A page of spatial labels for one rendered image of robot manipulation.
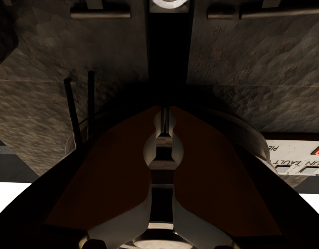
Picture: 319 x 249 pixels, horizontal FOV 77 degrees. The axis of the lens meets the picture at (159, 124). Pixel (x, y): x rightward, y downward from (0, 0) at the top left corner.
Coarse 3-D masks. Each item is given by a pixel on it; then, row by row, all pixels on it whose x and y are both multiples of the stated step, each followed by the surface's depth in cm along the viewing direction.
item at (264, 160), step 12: (108, 120) 33; (120, 120) 32; (204, 120) 31; (216, 120) 32; (228, 120) 33; (84, 132) 35; (96, 132) 33; (228, 132) 31; (240, 132) 33; (72, 144) 38; (156, 144) 29; (168, 144) 28; (252, 144) 34; (264, 156) 36
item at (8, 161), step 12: (0, 156) 806; (12, 156) 806; (0, 168) 771; (12, 168) 770; (24, 168) 770; (0, 180) 739; (12, 180) 739; (24, 180) 738; (312, 180) 726; (300, 192) 699; (312, 192) 698
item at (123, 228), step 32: (128, 128) 9; (160, 128) 11; (96, 160) 7; (128, 160) 7; (64, 192) 6; (96, 192) 6; (128, 192) 6; (64, 224) 5; (96, 224) 5; (128, 224) 6
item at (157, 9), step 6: (150, 0) 26; (156, 0) 26; (162, 0) 26; (180, 0) 26; (186, 0) 26; (150, 6) 27; (156, 6) 26; (162, 6) 26; (168, 6) 26; (174, 6) 26; (180, 6) 27; (186, 6) 26; (156, 12) 27; (162, 12) 27; (168, 12) 27; (174, 12) 27; (180, 12) 27; (186, 12) 27
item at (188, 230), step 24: (168, 120) 11; (192, 120) 10; (192, 144) 8; (216, 144) 8; (192, 168) 7; (216, 168) 7; (240, 168) 7; (192, 192) 6; (216, 192) 6; (240, 192) 6; (192, 216) 6; (216, 216) 5; (240, 216) 5; (264, 216) 5; (192, 240) 6; (216, 240) 6; (240, 240) 5
